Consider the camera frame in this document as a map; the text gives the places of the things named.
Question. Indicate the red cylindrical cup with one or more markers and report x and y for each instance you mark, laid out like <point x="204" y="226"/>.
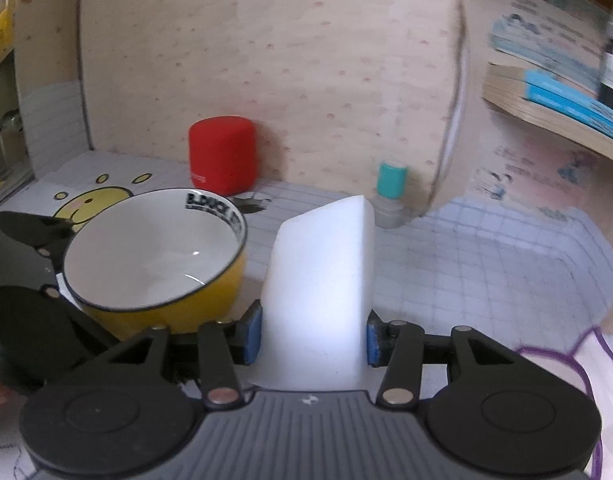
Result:
<point x="221" y="155"/>

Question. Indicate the wooden wall shelf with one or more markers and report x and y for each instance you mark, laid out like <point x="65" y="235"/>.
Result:
<point x="586" y="135"/>

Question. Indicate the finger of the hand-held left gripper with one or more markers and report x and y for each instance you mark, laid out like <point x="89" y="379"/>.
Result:
<point x="31" y="230"/>

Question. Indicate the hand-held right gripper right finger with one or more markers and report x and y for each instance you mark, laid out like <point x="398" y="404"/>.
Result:
<point x="374" y="340"/>

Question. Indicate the blue book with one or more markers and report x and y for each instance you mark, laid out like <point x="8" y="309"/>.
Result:
<point x="561" y="85"/>
<point x="566" y="102"/>

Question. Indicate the white sponge block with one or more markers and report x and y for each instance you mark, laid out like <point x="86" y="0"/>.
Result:
<point x="319" y="285"/>

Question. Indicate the cartoon award poster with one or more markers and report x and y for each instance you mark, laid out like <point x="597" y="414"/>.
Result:
<point x="546" y="30"/>
<point x="536" y="170"/>

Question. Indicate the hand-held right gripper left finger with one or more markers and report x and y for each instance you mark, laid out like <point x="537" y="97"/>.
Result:
<point x="254" y="332"/>

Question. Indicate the yellow plastic thing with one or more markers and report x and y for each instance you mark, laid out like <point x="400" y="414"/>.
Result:
<point x="4" y="30"/>

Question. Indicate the teal capped small bottle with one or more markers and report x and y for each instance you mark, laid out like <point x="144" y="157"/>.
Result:
<point x="391" y="180"/>

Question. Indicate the white cloth purple trim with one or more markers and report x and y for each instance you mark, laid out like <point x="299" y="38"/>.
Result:
<point x="606" y="410"/>

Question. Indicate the yellow ceramic bowl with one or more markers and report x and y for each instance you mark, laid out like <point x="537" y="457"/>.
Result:
<point x="151" y="250"/>

